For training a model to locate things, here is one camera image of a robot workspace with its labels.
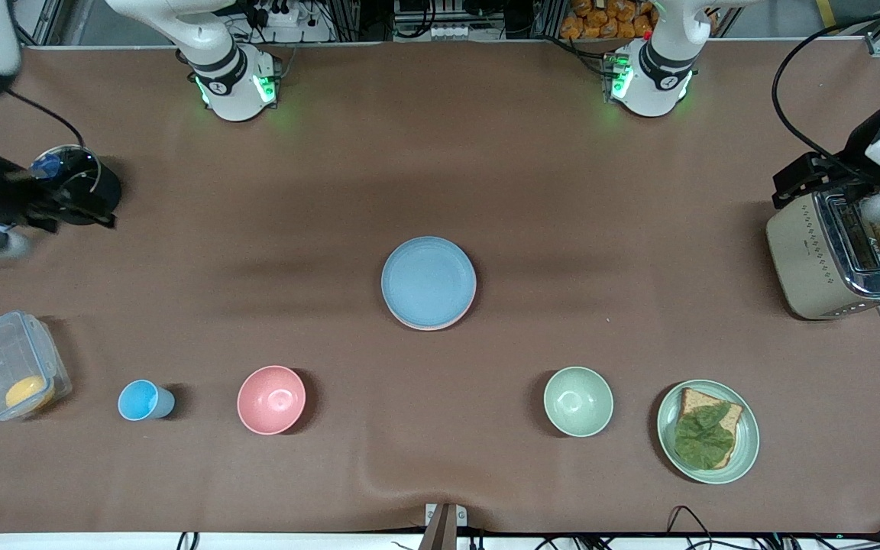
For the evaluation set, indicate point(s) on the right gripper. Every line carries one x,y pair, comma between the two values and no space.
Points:
6,205

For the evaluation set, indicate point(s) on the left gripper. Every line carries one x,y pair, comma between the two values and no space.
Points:
859,149

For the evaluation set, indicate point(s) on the blue shallow bowl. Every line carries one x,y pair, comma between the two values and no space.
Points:
428,279

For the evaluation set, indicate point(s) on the pink shallow bowl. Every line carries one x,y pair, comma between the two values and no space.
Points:
432,328

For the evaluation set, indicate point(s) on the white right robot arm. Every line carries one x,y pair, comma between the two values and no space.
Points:
218,69

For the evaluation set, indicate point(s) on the glass saucepan lid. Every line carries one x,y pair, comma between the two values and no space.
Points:
77,164

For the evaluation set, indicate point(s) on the beige chrome toaster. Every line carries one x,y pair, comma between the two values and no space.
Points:
799,252

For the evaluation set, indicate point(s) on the yellow round food piece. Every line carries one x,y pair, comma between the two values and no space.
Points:
27,391

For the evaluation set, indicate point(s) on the light blue cup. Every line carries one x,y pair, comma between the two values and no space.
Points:
138,399

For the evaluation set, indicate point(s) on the orange snack packets pile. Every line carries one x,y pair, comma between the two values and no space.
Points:
600,19

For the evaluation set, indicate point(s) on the green plate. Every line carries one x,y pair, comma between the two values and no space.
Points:
745,451

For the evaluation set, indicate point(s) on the pink deep bowl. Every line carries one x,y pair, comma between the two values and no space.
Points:
272,400

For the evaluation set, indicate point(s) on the green lettuce leaf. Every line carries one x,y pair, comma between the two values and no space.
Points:
703,439

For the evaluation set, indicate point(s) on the white power strip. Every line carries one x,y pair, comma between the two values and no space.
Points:
449,30
272,14

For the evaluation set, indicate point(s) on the green deep bowl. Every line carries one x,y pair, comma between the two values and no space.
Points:
578,402

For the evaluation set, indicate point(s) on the brown table cover mat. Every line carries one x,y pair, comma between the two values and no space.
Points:
409,153

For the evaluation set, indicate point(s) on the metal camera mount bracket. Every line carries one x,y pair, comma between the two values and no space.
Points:
444,527

